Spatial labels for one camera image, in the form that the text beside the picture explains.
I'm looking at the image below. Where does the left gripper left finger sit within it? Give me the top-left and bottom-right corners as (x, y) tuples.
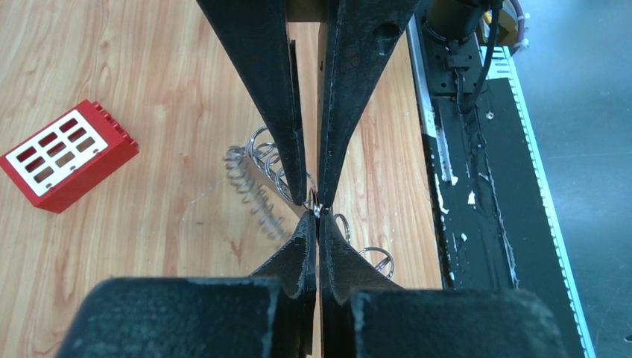
(57, 212), (317, 357)

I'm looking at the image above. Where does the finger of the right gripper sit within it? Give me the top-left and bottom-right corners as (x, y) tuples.
(198, 0), (307, 205)
(317, 1), (419, 207)

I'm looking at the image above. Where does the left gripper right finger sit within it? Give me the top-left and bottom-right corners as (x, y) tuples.
(318, 213), (567, 357)

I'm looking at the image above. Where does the red white window brick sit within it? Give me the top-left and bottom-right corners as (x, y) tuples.
(1, 100), (139, 213)

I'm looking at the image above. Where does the grey slotted cable duct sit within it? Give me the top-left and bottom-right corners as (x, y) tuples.
(487, 46), (596, 357)

